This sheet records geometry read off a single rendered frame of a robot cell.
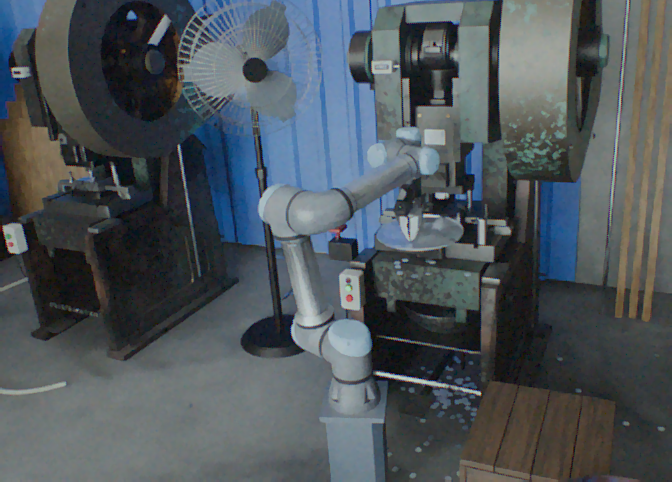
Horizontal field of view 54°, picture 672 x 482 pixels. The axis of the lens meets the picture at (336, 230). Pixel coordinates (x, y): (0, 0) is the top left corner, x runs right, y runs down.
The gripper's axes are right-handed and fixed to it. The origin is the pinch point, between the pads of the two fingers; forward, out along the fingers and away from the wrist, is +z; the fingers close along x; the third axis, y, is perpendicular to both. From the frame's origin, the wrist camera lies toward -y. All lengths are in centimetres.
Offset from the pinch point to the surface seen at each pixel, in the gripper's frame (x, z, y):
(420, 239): -2.5, 1.5, 3.1
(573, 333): -42, 80, 96
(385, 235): 10.1, 1.7, 3.9
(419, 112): 5.3, -35.2, 27.9
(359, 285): 20.2, 20.8, 2.1
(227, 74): 87, -48, 34
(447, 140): -4.5, -25.7, 27.9
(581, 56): -46, -53, 29
